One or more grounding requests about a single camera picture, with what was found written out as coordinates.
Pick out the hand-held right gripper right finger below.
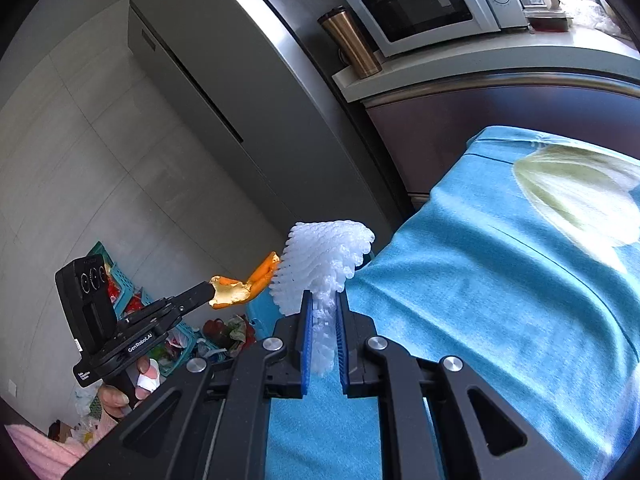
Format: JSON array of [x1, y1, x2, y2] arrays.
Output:
[[335, 290, 588, 480]]

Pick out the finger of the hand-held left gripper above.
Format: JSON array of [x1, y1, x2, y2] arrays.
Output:
[[165, 280, 218, 321]]

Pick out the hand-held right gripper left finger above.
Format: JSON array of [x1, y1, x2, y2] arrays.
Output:
[[65, 290, 316, 480]]

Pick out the orange peel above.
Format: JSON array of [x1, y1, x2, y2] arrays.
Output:
[[207, 251, 281, 311]]

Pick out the blue plastic trash bin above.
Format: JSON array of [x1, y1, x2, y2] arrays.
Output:
[[245, 305, 281, 346]]

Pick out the white foam fruit net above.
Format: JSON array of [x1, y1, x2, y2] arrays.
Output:
[[269, 219, 376, 377]]

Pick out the person's left hand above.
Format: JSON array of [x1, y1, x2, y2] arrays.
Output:
[[97, 355, 162, 418]]

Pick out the teal plastic basket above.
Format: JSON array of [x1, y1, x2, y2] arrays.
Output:
[[87, 241, 201, 376]]

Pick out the red and green produce bag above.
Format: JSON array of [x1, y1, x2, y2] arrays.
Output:
[[200, 315, 258, 356]]

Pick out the white plastic bag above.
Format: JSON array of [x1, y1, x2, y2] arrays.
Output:
[[75, 382, 103, 418]]

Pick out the blue floral tablecloth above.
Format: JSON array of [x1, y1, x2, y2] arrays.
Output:
[[265, 126, 640, 480]]

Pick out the brown base cabinets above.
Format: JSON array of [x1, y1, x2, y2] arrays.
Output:
[[362, 77, 640, 221]]

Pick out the grey refrigerator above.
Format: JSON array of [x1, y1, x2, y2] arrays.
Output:
[[127, 0, 416, 241]]

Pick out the brown steel thermos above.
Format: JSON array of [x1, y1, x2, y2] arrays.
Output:
[[317, 6, 383, 80]]

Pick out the white kitchen counter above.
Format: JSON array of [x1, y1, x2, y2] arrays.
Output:
[[332, 25, 640, 106]]

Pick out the white microwave oven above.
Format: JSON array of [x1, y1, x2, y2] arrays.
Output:
[[344, 0, 531, 58]]

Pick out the dark food container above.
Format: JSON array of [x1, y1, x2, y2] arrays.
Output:
[[527, 10, 573, 33]]

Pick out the clear plastic bag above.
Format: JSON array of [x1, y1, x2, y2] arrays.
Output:
[[570, 0, 631, 36]]

